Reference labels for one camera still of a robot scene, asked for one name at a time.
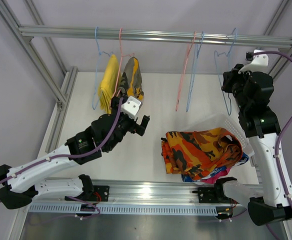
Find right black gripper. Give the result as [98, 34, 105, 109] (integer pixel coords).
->
[221, 63, 256, 111]

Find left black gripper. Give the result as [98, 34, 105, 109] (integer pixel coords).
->
[105, 97, 149, 152]

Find pink hanger with camouflage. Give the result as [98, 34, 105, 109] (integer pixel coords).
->
[112, 27, 135, 97]

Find aluminium frame structure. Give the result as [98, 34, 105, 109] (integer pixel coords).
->
[0, 0, 292, 240]

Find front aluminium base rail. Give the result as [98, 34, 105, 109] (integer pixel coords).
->
[17, 177, 291, 206]

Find light blue hanger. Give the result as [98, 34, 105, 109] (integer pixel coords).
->
[91, 26, 114, 110]

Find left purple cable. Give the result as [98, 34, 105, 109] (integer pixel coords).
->
[0, 97, 124, 204]

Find blue white patterned trousers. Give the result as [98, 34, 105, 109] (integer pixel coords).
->
[181, 153, 249, 185]

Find blue hanger with blue trousers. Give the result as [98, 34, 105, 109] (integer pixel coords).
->
[186, 31, 205, 112]

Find white plastic basket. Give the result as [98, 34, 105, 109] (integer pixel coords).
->
[182, 113, 255, 157]

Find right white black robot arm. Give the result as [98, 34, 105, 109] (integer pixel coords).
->
[187, 64, 292, 226]

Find blue hanger with orange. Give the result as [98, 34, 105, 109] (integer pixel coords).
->
[213, 27, 238, 116]

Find yellow trousers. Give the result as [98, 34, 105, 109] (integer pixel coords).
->
[98, 54, 119, 114]

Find pink wire hanger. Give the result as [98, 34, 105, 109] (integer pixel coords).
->
[175, 31, 197, 112]

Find aluminium hanging rail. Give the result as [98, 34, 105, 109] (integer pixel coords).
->
[18, 25, 292, 49]

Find orange camouflage trousers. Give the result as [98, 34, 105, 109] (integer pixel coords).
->
[161, 127, 243, 181]

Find green camouflage trousers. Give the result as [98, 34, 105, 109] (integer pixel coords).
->
[116, 57, 144, 101]

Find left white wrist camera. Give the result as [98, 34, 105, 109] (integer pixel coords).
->
[121, 96, 143, 121]

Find white slotted cable duct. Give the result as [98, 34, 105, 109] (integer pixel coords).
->
[28, 203, 218, 216]

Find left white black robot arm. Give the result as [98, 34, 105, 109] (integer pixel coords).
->
[0, 96, 150, 210]

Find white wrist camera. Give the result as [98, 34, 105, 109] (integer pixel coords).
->
[238, 49, 269, 74]
[121, 96, 143, 121]

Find pink trousers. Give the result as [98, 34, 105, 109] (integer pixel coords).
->
[200, 168, 230, 184]

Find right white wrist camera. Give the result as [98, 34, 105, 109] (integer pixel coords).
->
[238, 49, 269, 74]

